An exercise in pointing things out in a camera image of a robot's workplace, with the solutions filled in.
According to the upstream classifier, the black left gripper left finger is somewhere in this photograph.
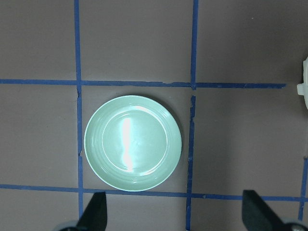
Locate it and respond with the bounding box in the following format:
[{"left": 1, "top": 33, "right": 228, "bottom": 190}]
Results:
[{"left": 77, "top": 192, "right": 107, "bottom": 231}]

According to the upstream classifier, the green plate on left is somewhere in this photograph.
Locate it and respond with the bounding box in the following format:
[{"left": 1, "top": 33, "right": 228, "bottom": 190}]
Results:
[{"left": 84, "top": 95, "right": 182, "bottom": 192}]

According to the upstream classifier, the white green rice cooker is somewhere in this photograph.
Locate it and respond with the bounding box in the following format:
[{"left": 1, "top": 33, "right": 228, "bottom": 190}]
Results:
[{"left": 297, "top": 58, "right": 308, "bottom": 109}]

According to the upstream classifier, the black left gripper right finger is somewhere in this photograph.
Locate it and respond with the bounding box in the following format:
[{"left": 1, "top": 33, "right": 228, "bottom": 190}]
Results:
[{"left": 242, "top": 190, "right": 288, "bottom": 231}]

